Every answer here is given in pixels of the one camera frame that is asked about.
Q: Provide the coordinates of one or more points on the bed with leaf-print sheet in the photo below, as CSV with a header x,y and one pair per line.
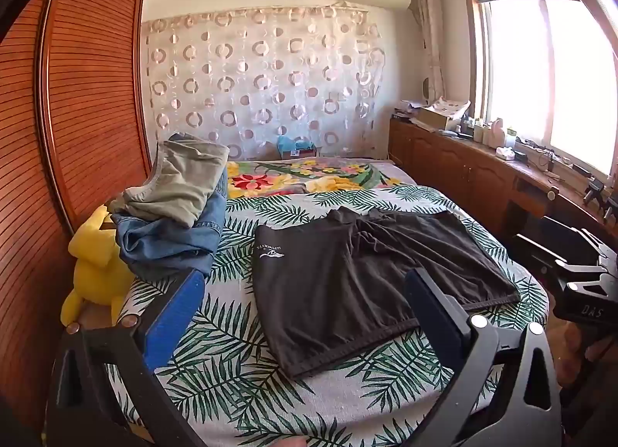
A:
x,y
251,379

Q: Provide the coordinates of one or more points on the green-capped bottle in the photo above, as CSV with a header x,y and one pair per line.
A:
x,y
511,139

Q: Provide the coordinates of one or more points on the small cardboard box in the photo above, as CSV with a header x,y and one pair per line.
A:
x,y
302,153

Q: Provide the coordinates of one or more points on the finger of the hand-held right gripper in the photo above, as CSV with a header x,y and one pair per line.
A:
x,y
540,249
565,232

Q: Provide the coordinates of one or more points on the floral pillow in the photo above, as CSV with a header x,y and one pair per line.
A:
x,y
299,179

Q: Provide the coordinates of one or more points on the long wooden cabinet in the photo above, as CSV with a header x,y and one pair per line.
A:
x,y
463,172

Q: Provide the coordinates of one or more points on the small black tripod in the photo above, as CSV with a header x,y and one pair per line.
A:
x,y
612,209
595,191

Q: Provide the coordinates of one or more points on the tied pale window curtain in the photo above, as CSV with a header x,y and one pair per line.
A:
x,y
429,41

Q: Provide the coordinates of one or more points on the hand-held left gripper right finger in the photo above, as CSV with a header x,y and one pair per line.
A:
x,y
437,316

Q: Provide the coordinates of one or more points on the blue jeans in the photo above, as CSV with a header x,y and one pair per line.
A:
x,y
164,247

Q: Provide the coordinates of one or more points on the olive green pants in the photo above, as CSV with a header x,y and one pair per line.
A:
x,y
178,181

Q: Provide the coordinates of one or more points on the oval hand fan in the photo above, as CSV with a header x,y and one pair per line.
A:
x,y
428,90

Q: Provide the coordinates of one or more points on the small white bottle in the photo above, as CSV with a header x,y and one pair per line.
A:
x,y
478,132

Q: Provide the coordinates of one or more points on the sheer circle-patterned curtain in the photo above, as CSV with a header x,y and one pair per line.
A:
x,y
265,80

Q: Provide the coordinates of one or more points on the person's right hand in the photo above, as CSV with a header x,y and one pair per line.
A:
x,y
577,355

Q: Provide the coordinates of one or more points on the black pants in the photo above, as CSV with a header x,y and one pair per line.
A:
x,y
338,283

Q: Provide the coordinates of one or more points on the white patterned paper bag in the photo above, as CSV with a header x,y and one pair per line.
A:
x,y
451,107

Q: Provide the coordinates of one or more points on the stack of papers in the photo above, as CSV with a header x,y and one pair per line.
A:
x,y
406,110

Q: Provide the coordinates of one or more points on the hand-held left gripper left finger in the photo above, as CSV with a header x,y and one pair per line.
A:
x,y
170,326

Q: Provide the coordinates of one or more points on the yellow plush toy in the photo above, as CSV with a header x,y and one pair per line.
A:
x,y
96,273

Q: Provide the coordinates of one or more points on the blue plastic bag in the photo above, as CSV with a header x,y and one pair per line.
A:
x,y
292,143

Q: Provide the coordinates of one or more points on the wooden-framed window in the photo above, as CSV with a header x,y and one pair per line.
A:
x,y
545,70

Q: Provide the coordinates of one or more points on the tissue pack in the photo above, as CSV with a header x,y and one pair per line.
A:
x,y
506,153

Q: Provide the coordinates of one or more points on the open cardboard box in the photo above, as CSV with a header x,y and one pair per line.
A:
x,y
434,120

